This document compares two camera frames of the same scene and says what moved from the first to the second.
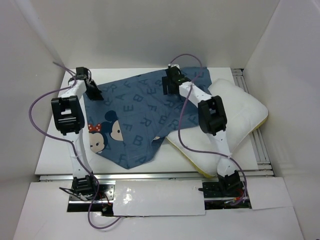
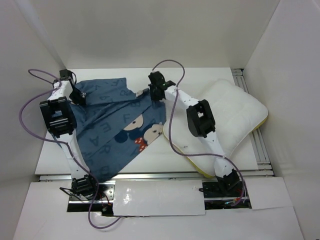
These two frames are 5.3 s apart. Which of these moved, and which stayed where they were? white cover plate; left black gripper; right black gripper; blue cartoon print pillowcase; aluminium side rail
Moved: right black gripper; left black gripper; blue cartoon print pillowcase
Stayed: aluminium side rail; white cover plate
